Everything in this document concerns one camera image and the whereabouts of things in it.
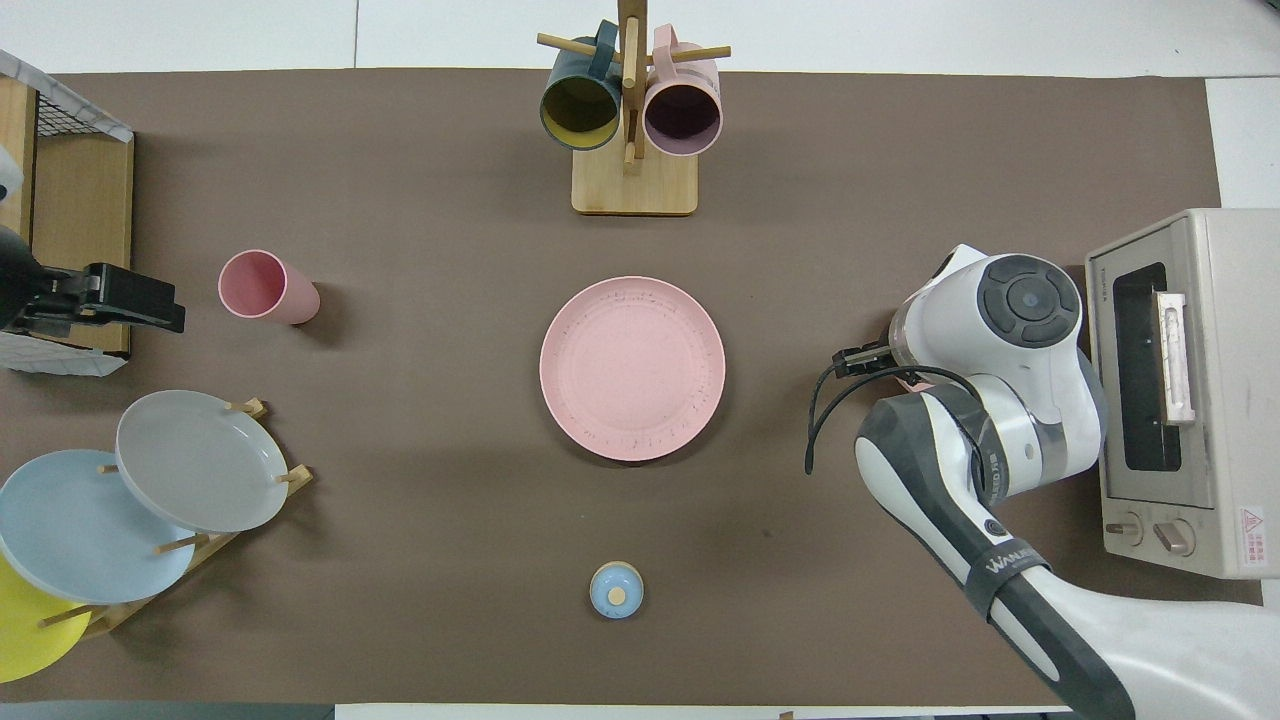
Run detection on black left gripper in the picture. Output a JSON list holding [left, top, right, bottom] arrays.
[[18, 262, 187, 335]]

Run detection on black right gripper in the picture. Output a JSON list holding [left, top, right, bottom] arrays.
[[833, 342, 894, 381]]

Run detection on pink handleless cup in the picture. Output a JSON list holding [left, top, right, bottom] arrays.
[[218, 249, 321, 326]]

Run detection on grey plate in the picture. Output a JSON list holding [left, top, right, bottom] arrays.
[[115, 390, 290, 534]]

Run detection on wooden plate rack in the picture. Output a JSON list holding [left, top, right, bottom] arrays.
[[40, 398, 314, 641]]

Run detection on light blue plate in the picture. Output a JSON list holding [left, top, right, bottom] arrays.
[[0, 449, 198, 605]]

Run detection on pink speckled plate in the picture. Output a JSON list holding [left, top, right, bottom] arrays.
[[540, 277, 727, 462]]

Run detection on wooden mug tree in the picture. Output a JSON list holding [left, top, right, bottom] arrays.
[[537, 0, 732, 216]]

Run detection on pale pink mug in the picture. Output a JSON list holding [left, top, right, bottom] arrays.
[[643, 25, 723, 157]]

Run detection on blue jar with wooden knob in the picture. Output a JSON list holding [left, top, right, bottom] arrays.
[[589, 561, 645, 620]]

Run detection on beige toaster oven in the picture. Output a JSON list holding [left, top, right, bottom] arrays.
[[1085, 208, 1280, 579]]

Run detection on yellow plate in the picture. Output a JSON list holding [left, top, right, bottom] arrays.
[[0, 555, 93, 684]]

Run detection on brown table mat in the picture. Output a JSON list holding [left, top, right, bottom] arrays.
[[0, 68, 1266, 706]]

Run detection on dark teal mug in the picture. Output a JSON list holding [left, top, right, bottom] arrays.
[[540, 20, 623, 152]]

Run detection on wooden shelf with wire basket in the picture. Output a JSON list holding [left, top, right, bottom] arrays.
[[0, 48, 135, 377]]

